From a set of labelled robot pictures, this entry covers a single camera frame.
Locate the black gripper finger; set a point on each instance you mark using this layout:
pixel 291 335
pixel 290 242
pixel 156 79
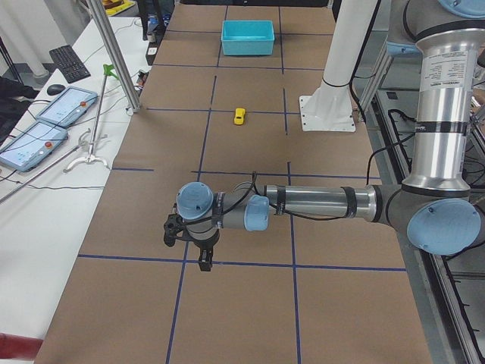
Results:
pixel 205 260

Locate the yellow beetle toy car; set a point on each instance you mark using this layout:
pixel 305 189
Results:
pixel 239 116

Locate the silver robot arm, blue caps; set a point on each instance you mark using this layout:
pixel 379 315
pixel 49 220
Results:
pixel 431 206

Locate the teach pendant tablet upper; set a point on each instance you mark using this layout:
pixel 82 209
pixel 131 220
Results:
pixel 68 106

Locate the teach pendant tablet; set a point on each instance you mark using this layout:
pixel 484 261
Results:
pixel 68 106
pixel 32 146

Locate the teach pendant tablet lower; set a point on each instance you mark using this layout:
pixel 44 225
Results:
pixel 32 146

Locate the teal plastic bin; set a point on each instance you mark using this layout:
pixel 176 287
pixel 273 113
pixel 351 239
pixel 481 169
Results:
pixel 247 37

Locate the black computer mouse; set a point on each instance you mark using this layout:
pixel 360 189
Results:
pixel 55 89

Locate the black keyboard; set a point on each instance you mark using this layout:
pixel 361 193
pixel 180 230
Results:
pixel 69 64

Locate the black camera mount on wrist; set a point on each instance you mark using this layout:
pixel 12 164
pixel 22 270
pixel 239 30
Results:
pixel 175 229

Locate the white pillar with base plate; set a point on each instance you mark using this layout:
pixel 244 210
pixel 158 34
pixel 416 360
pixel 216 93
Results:
pixel 329 108

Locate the aluminium frame post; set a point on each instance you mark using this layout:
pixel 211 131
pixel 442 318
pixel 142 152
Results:
pixel 103 24

